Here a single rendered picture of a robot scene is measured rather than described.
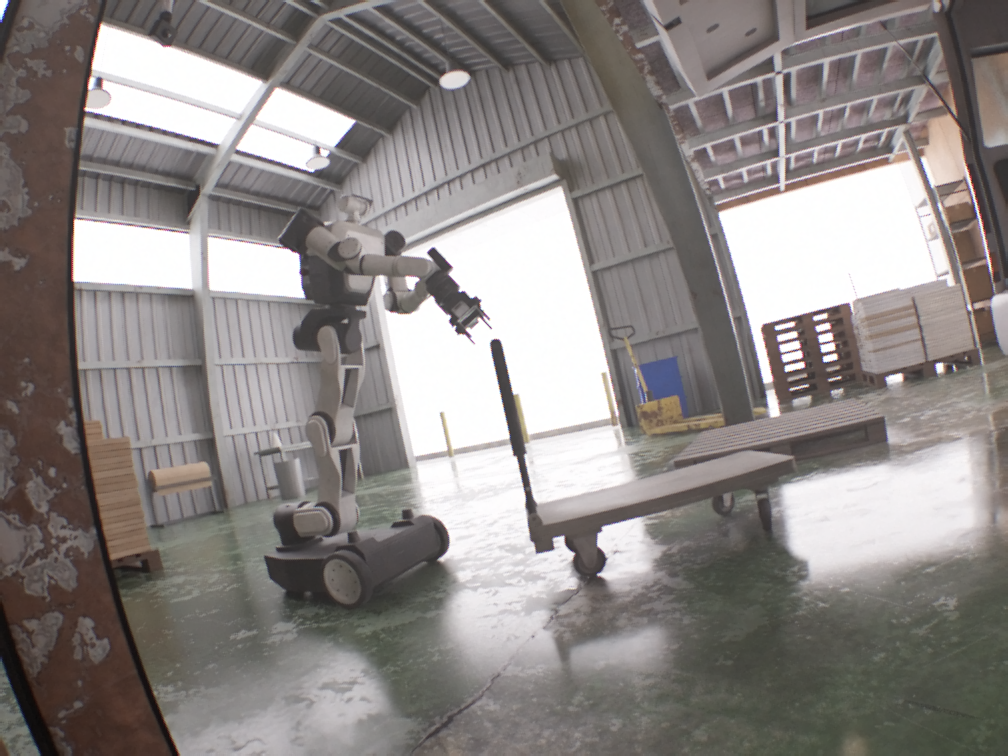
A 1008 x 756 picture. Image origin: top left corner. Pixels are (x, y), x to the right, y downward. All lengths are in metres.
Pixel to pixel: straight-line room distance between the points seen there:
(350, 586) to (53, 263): 1.70
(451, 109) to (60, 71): 10.11
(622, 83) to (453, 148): 5.16
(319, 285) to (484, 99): 8.21
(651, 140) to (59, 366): 4.95
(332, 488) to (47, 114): 1.93
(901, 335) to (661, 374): 3.26
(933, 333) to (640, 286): 4.34
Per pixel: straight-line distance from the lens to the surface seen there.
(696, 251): 4.68
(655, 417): 5.69
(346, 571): 1.85
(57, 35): 0.30
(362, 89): 10.19
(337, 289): 1.98
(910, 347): 5.36
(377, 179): 10.88
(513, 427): 1.54
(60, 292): 0.23
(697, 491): 1.64
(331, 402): 2.04
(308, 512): 2.15
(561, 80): 9.42
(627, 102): 5.25
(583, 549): 1.62
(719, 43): 2.29
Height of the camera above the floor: 0.52
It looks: 4 degrees up
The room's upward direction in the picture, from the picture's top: 12 degrees counter-clockwise
